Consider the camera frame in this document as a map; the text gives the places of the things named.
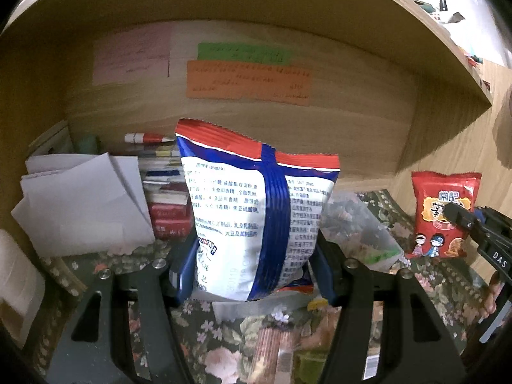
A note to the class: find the red white pen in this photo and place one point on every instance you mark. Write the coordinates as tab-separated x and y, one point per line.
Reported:
148	137

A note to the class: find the red cartoon snack packet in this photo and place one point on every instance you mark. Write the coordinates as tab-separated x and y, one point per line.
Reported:
434	216

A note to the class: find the white blue red snack bag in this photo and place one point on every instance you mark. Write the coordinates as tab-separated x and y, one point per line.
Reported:
248	216

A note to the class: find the striped brown snack packet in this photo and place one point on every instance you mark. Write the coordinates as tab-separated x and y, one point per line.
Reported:
276	354

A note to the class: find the white folded papers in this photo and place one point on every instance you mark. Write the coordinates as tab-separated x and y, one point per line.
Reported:
84	204

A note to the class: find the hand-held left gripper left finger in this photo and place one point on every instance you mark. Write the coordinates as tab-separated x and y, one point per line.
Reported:
184	276

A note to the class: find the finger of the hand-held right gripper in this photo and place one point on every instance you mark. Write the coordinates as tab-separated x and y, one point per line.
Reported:
458	212

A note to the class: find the green paper note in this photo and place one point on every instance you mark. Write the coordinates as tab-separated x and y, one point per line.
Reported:
244	52

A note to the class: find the green yellow snack packet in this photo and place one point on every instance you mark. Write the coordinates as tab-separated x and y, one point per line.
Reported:
310	368

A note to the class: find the pink paper note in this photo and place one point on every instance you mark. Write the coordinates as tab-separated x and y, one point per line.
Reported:
130	56

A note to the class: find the person's right hand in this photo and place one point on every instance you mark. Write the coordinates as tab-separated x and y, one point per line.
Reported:
490	300

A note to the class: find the floral tablecloth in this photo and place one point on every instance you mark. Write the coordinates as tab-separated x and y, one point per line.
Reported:
436	288

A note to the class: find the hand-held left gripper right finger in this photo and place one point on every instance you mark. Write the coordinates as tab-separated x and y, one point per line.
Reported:
321	274

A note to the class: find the clear plastic bag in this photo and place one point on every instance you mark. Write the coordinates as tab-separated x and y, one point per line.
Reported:
360	232

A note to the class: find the orange paper note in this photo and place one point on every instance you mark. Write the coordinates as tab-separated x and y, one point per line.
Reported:
248	83

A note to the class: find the pale green roll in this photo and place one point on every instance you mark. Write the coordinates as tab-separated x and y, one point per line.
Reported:
88	144

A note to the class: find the wooden shelf unit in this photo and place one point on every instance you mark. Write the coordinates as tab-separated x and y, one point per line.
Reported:
280	16

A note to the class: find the stack of books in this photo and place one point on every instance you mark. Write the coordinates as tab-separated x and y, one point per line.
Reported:
168	196

